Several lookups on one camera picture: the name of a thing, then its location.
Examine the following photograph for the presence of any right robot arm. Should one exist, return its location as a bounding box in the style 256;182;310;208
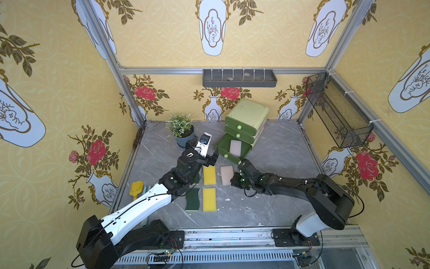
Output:
230;159;355;247

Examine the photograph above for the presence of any potted green plant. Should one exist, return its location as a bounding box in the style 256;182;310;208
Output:
166;113;195;148

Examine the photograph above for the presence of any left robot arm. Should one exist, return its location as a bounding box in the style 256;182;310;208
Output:
76;149;219;269

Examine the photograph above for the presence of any green drawer cabinet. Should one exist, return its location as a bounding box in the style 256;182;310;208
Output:
227;99;269;147

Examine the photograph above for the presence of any green bottom drawer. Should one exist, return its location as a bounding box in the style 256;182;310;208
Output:
216;133;253;164

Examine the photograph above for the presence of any yellow foam sponge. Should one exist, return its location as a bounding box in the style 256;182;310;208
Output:
203;188;217;212
203;166;217;185

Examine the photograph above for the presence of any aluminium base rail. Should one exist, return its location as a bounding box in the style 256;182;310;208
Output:
96;225;378;269

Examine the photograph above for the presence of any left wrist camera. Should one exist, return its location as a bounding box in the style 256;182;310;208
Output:
194;132;212;158

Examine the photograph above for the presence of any black wire mesh basket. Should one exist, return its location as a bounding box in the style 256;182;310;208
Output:
305;73;374;148

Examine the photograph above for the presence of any pink foam sponge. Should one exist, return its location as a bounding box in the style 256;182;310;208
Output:
229;140;242;158
220;165;234;186

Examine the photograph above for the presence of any grey wall shelf tray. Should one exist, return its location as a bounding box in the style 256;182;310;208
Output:
202;68;278;88

